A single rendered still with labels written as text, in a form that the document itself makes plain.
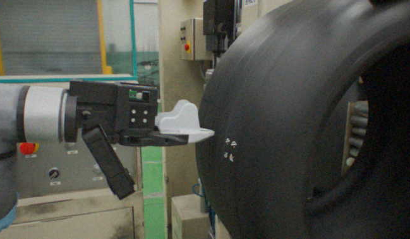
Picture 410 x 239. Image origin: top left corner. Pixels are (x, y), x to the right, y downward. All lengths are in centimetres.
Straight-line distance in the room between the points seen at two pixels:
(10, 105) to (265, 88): 31
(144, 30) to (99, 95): 907
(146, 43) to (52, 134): 908
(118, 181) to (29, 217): 71
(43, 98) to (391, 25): 45
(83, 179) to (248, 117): 80
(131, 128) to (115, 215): 72
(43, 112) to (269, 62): 30
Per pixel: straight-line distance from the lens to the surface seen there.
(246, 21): 87
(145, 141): 42
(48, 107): 43
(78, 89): 44
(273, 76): 42
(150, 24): 951
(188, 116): 45
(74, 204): 112
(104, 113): 44
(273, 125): 41
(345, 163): 117
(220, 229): 84
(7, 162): 47
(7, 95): 44
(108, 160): 45
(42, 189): 116
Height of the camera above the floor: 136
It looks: 12 degrees down
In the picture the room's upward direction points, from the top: straight up
